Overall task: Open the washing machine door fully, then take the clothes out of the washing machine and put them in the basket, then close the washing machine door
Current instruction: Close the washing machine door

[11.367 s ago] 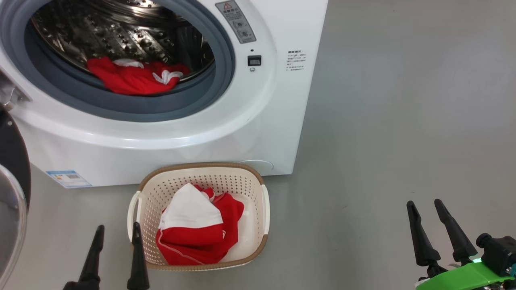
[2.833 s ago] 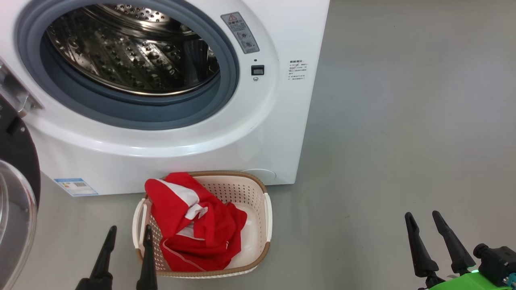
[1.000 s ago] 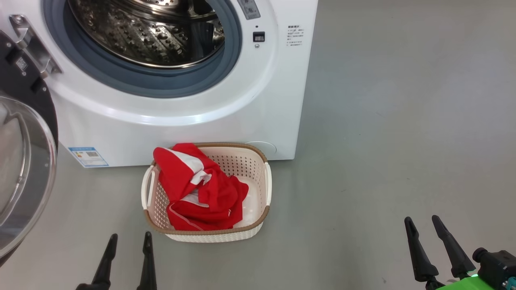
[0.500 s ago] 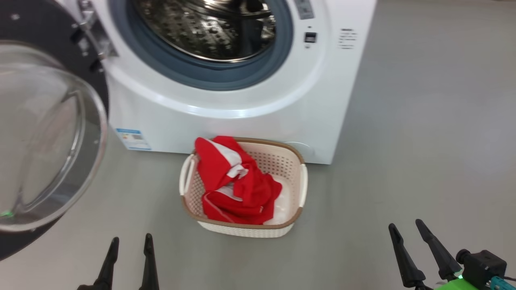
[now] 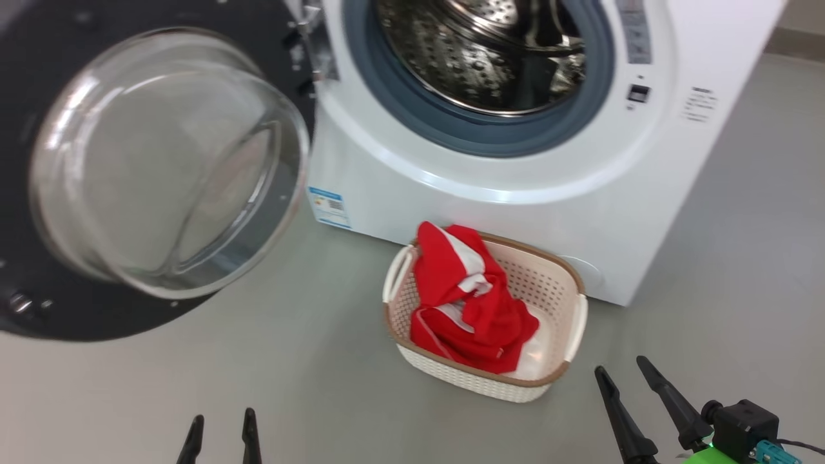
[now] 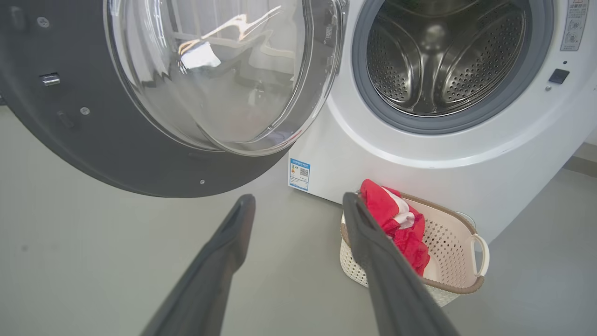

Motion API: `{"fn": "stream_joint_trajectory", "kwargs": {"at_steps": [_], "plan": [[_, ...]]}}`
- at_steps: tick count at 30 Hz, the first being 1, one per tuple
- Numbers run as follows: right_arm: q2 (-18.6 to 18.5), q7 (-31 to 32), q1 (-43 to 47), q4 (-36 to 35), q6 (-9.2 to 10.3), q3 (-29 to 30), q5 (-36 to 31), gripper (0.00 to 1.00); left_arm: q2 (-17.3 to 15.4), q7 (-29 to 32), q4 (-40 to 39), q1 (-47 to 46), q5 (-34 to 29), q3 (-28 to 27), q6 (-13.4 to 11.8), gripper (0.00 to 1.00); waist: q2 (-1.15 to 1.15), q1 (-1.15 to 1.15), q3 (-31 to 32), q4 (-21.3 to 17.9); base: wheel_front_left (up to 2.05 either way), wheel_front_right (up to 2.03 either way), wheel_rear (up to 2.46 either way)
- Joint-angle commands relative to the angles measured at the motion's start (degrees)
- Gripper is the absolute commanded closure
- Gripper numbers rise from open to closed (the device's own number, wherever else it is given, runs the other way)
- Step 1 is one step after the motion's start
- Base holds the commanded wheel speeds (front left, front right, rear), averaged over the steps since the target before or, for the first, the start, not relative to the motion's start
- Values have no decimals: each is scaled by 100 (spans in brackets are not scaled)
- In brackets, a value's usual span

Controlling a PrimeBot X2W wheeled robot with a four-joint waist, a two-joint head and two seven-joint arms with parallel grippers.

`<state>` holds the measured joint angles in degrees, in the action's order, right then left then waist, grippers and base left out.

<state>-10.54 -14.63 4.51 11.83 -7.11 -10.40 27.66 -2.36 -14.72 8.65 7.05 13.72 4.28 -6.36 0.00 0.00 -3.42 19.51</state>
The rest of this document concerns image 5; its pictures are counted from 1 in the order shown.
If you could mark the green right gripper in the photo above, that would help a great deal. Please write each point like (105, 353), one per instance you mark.
(706, 458)

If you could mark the grey warning sticker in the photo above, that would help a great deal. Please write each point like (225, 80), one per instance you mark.
(635, 32)

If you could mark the blue energy label sticker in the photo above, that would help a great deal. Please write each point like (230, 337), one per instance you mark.
(330, 207)

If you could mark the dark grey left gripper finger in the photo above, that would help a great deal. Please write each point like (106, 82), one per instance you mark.
(192, 444)
(251, 441)

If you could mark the white front-load washing machine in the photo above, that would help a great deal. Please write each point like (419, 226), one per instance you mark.
(580, 193)

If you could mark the red and white garment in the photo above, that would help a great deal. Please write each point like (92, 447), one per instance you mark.
(477, 322)

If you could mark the black washing machine door with glass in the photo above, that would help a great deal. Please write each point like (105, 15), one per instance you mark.
(38, 303)

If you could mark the cream perforated laundry basket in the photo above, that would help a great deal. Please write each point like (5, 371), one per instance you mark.
(548, 283)

